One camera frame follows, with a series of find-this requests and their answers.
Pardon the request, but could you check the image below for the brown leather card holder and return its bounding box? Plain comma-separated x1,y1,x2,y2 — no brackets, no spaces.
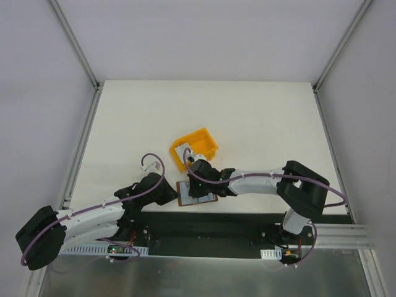
176,181,218,207

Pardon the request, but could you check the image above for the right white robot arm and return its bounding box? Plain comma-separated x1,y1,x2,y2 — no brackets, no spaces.
188,160,330,244

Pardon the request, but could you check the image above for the right white cable duct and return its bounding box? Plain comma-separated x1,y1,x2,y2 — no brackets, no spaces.
260,247,282,260

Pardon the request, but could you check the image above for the left white cable duct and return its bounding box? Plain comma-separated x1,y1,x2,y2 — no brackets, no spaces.
61,243,149,257

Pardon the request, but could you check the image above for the stack of credit cards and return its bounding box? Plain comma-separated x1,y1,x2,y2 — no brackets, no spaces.
174,143,191,159

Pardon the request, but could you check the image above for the white cable duct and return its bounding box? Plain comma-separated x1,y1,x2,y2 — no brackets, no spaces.
61,243,149,257
260,247,282,260

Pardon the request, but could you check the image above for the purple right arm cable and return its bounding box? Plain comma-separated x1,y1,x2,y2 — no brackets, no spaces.
183,147,349,209

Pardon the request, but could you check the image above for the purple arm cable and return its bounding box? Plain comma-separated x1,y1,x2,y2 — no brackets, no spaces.
20,153,165,267
183,147,349,209

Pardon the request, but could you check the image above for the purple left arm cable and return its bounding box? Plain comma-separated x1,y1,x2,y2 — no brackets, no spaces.
20,153,165,267

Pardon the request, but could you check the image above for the yellow plastic bin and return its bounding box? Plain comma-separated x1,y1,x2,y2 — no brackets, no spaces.
169,127,218,172

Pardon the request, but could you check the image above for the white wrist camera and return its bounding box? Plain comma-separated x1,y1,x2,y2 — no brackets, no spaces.
141,161,161,174
186,152,207,163

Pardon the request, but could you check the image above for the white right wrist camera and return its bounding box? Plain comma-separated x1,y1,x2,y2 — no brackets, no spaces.
186,152,207,163

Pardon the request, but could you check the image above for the left aluminium frame post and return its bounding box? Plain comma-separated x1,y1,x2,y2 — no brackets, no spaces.
46,0,101,91

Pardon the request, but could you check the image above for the aluminium frame post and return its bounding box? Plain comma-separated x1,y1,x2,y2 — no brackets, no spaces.
46,0,101,91
312,0,375,93

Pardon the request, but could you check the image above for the aluminium front rail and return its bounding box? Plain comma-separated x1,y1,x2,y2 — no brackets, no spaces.
39,225,376,249

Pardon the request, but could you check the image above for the right aluminium frame post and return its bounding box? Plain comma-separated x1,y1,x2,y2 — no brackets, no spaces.
312,0,375,93

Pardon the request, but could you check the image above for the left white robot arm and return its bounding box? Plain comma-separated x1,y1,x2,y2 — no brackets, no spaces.
15,173,179,270

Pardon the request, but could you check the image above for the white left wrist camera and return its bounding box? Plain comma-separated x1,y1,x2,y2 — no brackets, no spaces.
141,161,161,174

